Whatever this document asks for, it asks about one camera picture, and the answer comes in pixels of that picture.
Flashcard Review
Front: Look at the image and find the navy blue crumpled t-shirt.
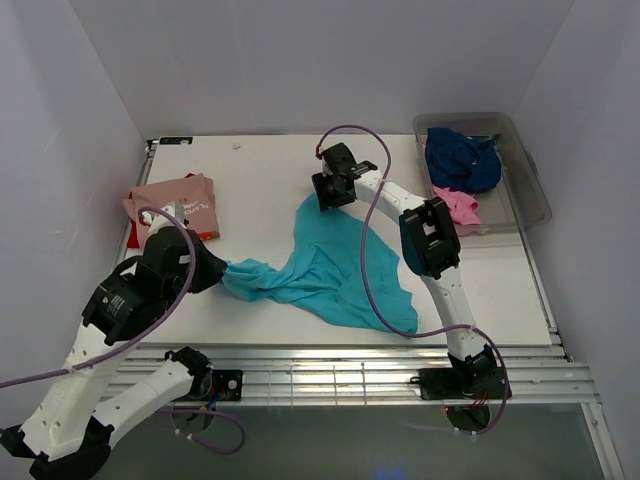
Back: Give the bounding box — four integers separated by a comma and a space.
424, 127, 502, 195

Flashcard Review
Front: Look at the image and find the pink crumpled t-shirt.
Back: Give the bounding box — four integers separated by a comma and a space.
433, 186, 481, 225

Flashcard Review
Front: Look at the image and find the teal t-shirt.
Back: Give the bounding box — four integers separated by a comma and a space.
221, 194, 418, 334

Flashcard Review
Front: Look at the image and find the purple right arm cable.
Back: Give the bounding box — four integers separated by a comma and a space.
315, 124, 511, 437

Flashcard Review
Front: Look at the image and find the blue white label sticker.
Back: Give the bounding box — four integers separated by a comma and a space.
158, 136, 193, 146

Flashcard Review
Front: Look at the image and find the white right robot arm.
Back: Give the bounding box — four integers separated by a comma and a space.
312, 143, 508, 399

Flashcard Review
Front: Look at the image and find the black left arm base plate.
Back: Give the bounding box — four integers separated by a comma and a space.
187, 369, 244, 403

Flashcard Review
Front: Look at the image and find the folded pink printed t-shirt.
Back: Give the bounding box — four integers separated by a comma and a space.
138, 173, 220, 248

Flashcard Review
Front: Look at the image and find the aluminium frame rail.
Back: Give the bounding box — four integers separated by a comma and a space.
58, 344, 601, 407

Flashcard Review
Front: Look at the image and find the folded red t-shirt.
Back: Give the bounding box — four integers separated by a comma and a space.
122, 175, 202, 248

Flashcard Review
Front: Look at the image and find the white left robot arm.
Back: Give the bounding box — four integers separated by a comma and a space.
1, 204, 227, 479

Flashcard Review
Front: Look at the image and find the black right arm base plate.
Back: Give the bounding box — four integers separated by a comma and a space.
409, 368, 505, 400

